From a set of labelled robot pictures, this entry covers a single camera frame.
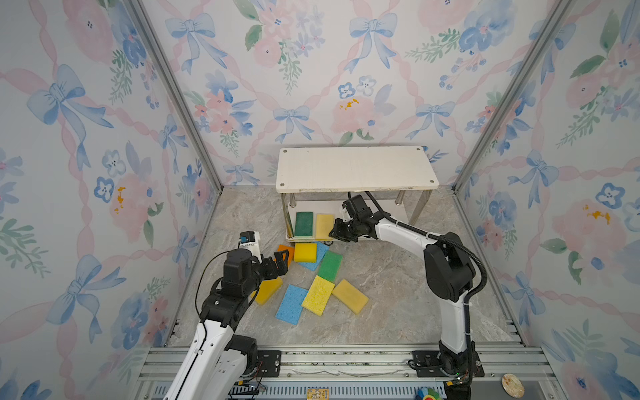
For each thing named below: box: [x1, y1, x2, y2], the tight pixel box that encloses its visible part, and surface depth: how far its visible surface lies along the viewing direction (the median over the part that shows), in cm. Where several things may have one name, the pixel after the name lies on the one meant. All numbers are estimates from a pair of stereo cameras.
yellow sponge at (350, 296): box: [331, 278, 370, 315], surface depth 88 cm
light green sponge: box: [317, 250, 344, 283], surface depth 97 cm
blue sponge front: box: [275, 284, 309, 325], surface depth 85 cm
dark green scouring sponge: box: [295, 211, 314, 236], surface depth 99 cm
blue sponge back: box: [298, 241, 330, 271], surface depth 97 cm
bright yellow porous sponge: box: [301, 275, 335, 317], surface depth 87 cm
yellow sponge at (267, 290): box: [250, 276, 284, 306], surface depth 87 cm
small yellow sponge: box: [293, 243, 318, 263], surface depth 97 cm
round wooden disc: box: [500, 373, 525, 399], surface depth 72 cm
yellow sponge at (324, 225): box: [315, 213, 335, 240], surface depth 97 cm
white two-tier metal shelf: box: [275, 145, 440, 243], surface depth 82 cm
